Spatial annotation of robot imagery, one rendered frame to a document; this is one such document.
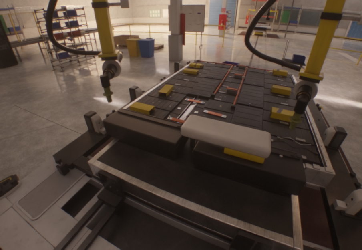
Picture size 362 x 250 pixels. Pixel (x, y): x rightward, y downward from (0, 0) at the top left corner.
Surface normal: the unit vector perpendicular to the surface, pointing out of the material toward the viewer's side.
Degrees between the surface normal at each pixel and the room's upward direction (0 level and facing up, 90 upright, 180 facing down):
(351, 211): 90
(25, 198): 0
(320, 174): 90
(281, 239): 0
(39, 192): 0
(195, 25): 90
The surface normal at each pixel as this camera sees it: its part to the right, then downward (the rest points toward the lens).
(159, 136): 0.00, -0.85
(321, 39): -0.62, 0.41
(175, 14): -0.41, 0.48
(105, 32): 0.18, 0.52
